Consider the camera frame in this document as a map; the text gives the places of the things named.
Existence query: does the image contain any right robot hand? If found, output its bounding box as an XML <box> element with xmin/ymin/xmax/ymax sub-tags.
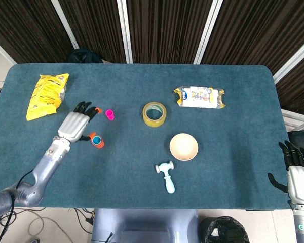
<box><xmin>267</xmin><ymin>140</ymin><xmax>304</xmax><ymax>203</ymax></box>

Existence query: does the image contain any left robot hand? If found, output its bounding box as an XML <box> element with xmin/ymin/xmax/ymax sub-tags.
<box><xmin>57</xmin><ymin>101</ymin><xmax>102</xmax><ymax>143</ymax></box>

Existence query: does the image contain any orange plastic cup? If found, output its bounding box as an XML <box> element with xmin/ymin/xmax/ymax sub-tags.
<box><xmin>91</xmin><ymin>135</ymin><xmax>105</xmax><ymax>148</ymax></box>

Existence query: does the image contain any yellow snack bag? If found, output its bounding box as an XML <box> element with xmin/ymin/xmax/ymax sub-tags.
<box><xmin>26</xmin><ymin>73</ymin><xmax>70</xmax><ymax>122</ymax></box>

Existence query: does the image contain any white metal rack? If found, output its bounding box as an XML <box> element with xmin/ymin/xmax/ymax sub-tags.
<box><xmin>281</xmin><ymin>108</ymin><xmax>304</xmax><ymax>132</ymax></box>

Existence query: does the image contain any black chair back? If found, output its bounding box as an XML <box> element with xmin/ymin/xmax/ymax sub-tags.
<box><xmin>67</xmin><ymin>48</ymin><xmax>103</xmax><ymax>64</ymax></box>

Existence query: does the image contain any teal table cloth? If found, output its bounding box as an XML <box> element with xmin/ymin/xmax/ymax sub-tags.
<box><xmin>0</xmin><ymin>63</ymin><xmax>289</xmax><ymax>211</ymax></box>

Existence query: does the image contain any yellowish packing tape roll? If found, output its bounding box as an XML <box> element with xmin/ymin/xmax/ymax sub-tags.
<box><xmin>142</xmin><ymin>101</ymin><xmax>167</xmax><ymax>128</ymax></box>

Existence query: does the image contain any dark slatted screen panel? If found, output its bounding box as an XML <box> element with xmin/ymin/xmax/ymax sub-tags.
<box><xmin>0</xmin><ymin>0</ymin><xmax>77</xmax><ymax>64</ymax></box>
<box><xmin>275</xmin><ymin>57</ymin><xmax>304</xmax><ymax>117</ymax></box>
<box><xmin>58</xmin><ymin>0</ymin><xmax>127</xmax><ymax>64</ymax></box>
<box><xmin>128</xmin><ymin>0</ymin><xmax>213</xmax><ymax>64</ymax></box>
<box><xmin>201</xmin><ymin>0</ymin><xmax>304</xmax><ymax>74</ymax></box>

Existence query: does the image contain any bin with black bag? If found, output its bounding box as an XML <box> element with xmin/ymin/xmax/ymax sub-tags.
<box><xmin>199</xmin><ymin>216</ymin><xmax>250</xmax><ymax>243</ymax></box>

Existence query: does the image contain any cream and pink bowl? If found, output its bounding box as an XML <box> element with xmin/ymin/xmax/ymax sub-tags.
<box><xmin>169</xmin><ymin>133</ymin><xmax>199</xmax><ymax>161</ymax></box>

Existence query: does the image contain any light blue toy hammer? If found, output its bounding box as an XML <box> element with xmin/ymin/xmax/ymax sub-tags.
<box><xmin>155</xmin><ymin>161</ymin><xmax>176</xmax><ymax>194</ymax></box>

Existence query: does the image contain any blue-grey robot torso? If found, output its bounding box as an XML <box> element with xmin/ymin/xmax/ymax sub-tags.
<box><xmin>91</xmin><ymin>208</ymin><xmax>201</xmax><ymax>243</ymax></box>

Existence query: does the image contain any white rolls plastic pack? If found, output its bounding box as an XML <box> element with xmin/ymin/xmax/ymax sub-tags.
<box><xmin>173</xmin><ymin>86</ymin><xmax>226</xmax><ymax>109</ymax></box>

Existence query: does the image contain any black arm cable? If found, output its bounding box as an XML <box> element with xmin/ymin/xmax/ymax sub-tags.
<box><xmin>9</xmin><ymin>171</ymin><xmax>36</xmax><ymax>218</ymax></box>

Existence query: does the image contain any white screen frame post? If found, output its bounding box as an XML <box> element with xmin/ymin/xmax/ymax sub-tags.
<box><xmin>273</xmin><ymin>37</ymin><xmax>304</xmax><ymax>84</ymax></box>
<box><xmin>193</xmin><ymin>0</ymin><xmax>223</xmax><ymax>65</ymax></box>
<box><xmin>116</xmin><ymin>0</ymin><xmax>134</xmax><ymax>64</ymax></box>
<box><xmin>0</xmin><ymin>35</ymin><xmax>17</xmax><ymax>65</ymax></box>
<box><xmin>50</xmin><ymin>0</ymin><xmax>80</xmax><ymax>50</ymax></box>

